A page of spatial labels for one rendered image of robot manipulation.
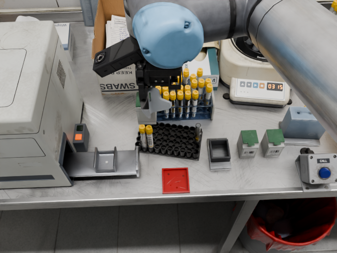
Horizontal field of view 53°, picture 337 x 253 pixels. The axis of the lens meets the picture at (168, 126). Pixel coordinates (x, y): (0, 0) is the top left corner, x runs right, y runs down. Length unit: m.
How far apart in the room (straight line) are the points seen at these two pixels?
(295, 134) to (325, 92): 0.66
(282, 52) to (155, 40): 0.13
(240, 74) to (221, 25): 0.57
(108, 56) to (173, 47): 0.25
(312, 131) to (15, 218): 1.49
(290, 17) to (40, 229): 1.66
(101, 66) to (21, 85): 0.17
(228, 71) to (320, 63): 0.69
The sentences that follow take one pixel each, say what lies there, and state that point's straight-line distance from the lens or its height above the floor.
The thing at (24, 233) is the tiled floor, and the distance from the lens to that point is 1.88.
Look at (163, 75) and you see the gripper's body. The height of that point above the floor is 1.22.
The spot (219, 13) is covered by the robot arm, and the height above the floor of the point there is 1.41.
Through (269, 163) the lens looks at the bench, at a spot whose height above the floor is 0.87.
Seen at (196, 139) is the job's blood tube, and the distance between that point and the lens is 0.87.
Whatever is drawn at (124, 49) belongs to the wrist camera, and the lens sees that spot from 0.60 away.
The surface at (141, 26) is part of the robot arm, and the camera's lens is 0.39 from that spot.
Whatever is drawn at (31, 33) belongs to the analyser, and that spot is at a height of 1.18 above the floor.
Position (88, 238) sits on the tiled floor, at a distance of 1.77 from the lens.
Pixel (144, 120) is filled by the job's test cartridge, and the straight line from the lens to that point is 0.73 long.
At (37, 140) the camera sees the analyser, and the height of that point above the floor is 1.11.
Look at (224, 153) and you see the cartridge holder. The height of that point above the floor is 0.89.
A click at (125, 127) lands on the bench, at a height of 0.87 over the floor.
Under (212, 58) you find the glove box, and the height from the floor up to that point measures 0.94.
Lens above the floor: 1.66
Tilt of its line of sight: 57 degrees down
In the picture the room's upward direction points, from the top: 1 degrees counter-clockwise
